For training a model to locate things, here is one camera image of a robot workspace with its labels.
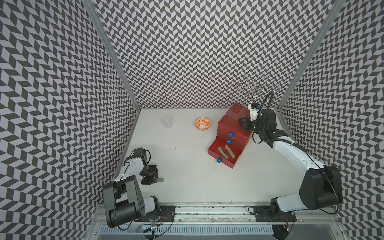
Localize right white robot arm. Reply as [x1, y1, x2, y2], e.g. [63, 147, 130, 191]
[239, 104, 343, 217]

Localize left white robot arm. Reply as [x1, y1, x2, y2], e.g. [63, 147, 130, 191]
[103, 148, 161, 228]

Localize red drawer cabinet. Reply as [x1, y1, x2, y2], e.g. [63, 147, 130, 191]
[217, 103, 252, 150]

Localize clear plastic cup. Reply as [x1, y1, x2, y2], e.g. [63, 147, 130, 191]
[162, 115, 173, 129]

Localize orange patterned bowl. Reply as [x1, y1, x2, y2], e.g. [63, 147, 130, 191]
[195, 117, 211, 131]

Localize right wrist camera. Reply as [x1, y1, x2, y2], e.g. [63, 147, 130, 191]
[248, 103, 261, 121]

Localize chrome wire rack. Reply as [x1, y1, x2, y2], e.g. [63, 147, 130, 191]
[236, 75, 278, 108]

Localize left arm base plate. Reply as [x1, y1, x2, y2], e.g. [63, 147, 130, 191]
[135, 205, 176, 223]

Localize aluminium front rail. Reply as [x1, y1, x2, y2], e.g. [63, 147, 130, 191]
[84, 203, 349, 240]

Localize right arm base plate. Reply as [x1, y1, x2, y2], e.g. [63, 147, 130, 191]
[252, 205, 297, 223]

